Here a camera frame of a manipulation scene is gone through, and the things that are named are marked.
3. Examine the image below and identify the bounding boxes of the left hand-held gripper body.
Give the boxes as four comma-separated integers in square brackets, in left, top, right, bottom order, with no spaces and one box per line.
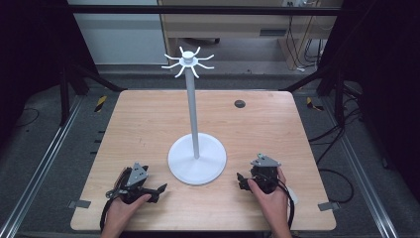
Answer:
[106,162,159,204]

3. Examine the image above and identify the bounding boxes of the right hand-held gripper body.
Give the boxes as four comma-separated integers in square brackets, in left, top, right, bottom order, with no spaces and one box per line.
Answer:
[249,153,282,195]

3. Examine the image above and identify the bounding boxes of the person's right hand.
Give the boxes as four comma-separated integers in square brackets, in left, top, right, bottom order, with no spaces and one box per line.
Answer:
[247,166,293,235]

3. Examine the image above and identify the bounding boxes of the person's left hand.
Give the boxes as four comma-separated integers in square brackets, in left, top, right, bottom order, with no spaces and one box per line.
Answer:
[100,193,153,235]

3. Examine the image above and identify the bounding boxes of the white tag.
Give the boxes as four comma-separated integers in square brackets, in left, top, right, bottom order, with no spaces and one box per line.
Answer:
[286,187,300,206]

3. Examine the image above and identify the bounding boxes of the white hook stand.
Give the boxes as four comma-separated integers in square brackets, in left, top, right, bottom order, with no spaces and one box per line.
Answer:
[160,46,228,186]

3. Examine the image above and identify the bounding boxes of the grey tape strip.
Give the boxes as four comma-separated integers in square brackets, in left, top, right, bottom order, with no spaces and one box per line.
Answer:
[317,201,341,212]
[67,199,92,210]

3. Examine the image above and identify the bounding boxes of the yellow black striped tape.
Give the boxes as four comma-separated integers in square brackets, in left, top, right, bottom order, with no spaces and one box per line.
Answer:
[94,94,109,113]
[305,96,325,112]

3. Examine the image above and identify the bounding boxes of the white cabinet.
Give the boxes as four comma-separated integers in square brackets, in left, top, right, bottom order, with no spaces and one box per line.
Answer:
[66,0,170,66]

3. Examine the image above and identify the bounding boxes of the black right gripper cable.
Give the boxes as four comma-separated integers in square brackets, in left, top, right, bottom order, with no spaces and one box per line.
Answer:
[276,181,296,231]

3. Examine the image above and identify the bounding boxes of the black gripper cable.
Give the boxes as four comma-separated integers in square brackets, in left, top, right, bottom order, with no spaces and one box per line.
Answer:
[99,194,117,232]
[276,181,296,231]

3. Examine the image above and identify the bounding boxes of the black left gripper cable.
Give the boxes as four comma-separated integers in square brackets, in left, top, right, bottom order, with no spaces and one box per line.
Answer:
[99,194,117,232]

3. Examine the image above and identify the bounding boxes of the metal floor rail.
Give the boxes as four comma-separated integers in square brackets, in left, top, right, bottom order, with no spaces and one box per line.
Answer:
[321,95,401,238]
[0,95,84,238]

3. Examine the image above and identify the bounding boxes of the black frame strut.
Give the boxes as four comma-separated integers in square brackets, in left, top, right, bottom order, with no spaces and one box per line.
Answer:
[280,63,347,126]
[58,62,129,127]

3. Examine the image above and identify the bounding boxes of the thin black floor cable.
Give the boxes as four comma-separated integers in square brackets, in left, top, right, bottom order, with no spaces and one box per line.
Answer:
[14,106,41,129]

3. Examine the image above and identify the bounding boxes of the hanging black desk cables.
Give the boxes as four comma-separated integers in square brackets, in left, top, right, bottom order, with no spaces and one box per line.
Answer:
[284,14,324,72]

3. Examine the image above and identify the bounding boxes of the black horizontal frame bar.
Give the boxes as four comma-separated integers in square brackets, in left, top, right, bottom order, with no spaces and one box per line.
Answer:
[66,4,344,17]

